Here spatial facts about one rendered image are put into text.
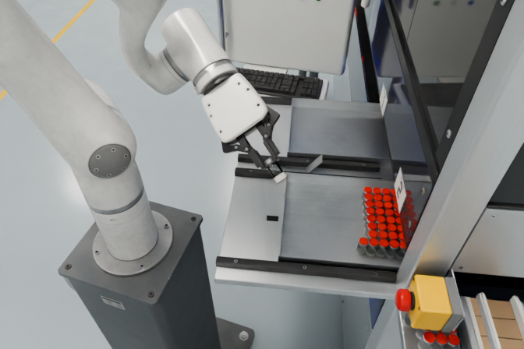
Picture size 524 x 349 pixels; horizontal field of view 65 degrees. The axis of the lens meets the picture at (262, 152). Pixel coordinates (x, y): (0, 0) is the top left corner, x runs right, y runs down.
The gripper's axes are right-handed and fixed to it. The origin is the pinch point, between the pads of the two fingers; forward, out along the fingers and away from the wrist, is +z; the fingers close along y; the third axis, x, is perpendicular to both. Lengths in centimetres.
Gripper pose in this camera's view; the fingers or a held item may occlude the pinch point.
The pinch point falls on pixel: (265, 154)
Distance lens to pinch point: 73.9
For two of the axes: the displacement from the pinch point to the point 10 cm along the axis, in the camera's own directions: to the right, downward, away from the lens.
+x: 2.3, 0.9, 9.7
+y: 8.2, -5.6, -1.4
